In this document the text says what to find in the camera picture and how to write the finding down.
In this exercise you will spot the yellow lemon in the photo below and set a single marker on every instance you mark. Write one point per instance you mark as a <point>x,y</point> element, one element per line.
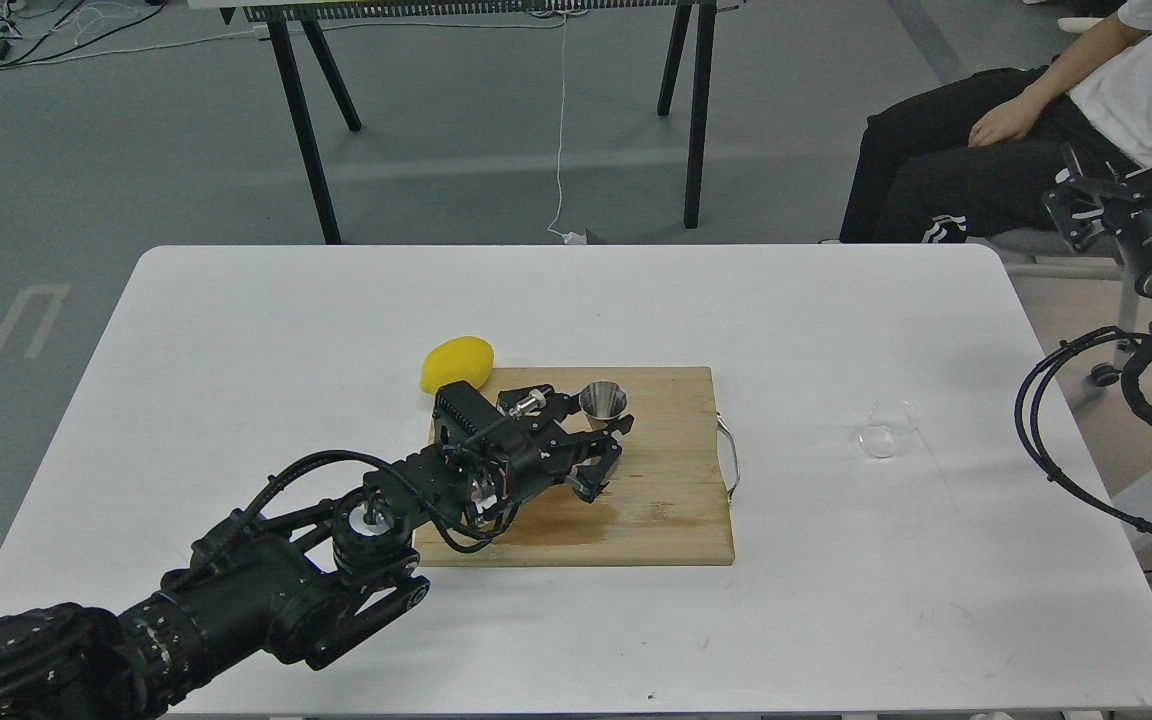
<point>467,358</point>

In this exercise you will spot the black-legged background table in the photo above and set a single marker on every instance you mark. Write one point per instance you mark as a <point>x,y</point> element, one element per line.
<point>484,87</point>

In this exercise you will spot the grey chair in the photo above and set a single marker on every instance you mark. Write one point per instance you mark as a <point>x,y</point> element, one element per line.
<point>1028,253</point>

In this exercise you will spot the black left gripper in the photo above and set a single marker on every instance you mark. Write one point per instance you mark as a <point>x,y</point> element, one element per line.
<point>503,456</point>

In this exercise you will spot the clear glass cup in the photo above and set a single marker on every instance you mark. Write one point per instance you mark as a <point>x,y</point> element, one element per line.
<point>888,428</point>

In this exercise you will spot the wooden cutting board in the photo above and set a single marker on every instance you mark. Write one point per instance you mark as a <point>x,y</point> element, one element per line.
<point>667,501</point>

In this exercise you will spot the steel jigger measuring cup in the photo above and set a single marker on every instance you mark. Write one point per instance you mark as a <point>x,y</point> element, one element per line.
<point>603,400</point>

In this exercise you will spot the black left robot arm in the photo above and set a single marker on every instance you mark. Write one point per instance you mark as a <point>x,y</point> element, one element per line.
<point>320,560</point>

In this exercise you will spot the seated person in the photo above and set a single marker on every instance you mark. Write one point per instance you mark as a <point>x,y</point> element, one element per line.
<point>974,158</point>

